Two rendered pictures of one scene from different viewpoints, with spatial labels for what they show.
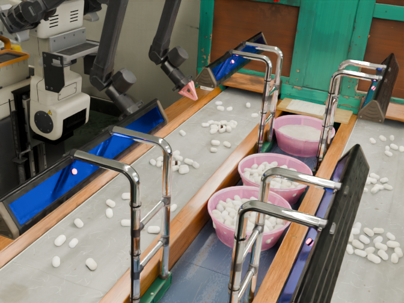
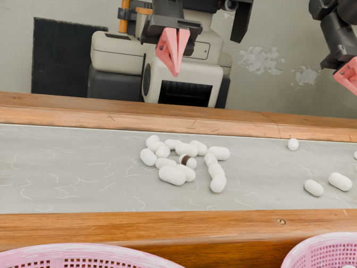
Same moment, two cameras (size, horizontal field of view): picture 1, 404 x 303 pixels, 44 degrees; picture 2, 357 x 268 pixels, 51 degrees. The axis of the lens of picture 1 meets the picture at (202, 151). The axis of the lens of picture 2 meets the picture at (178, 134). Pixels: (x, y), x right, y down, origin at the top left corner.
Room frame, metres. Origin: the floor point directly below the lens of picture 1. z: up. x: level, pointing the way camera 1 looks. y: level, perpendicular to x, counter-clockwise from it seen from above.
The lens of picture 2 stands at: (1.26, -0.29, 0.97)
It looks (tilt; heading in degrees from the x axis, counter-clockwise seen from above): 19 degrees down; 48
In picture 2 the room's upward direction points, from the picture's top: 10 degrees clockwise
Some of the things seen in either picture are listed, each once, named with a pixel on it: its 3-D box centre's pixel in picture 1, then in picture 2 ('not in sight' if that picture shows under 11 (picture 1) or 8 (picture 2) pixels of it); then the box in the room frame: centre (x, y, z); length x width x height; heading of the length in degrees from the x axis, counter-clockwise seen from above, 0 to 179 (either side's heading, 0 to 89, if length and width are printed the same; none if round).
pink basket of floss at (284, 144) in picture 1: (302, 136); not in sight; (1.99, -0.43, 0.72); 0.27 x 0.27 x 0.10
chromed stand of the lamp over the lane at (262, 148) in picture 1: (250, 102); not in sight; (1.91, -0.18, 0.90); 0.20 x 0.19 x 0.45; 158
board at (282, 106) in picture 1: (314, 110); not in sight; (2.20, -0.51, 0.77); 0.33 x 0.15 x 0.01; 68
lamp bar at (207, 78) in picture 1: (235, 55); not in sight; (1.94, -0.11, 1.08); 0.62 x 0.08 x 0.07; 158
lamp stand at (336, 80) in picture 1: (350, 123); not in sight; (1.76, -0.55, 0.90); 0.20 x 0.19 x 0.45; 158
